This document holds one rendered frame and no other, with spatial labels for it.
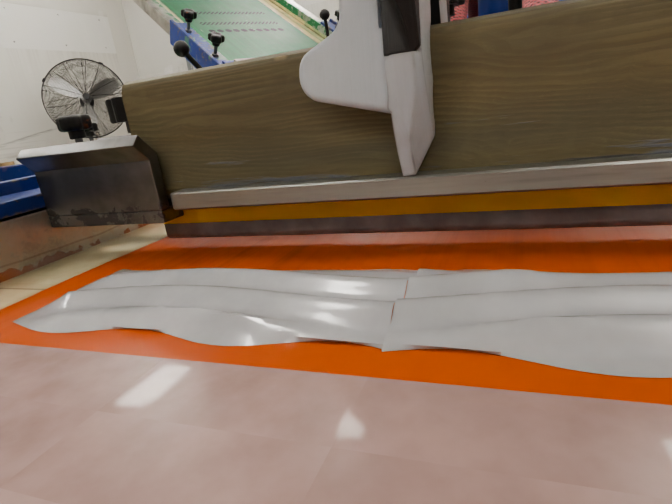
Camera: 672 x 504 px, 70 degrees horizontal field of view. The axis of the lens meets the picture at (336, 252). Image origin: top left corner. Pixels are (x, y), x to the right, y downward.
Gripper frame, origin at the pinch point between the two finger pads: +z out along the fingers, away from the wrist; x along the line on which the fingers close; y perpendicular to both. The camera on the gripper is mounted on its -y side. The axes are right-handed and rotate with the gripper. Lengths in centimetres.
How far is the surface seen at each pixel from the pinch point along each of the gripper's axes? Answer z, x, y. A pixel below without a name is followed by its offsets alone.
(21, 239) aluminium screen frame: 3.2, 5.0, 25.4
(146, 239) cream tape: 5.3, -1.4, 21.6
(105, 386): 5.3, 15.3, 8.3
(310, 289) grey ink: 4.8, 8.1, 4.1
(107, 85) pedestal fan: -39, -298, 315
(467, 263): 5.3, 3.7, -1.8
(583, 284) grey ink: 4.9, 7.0, -6.2
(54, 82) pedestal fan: -46, -276, 346
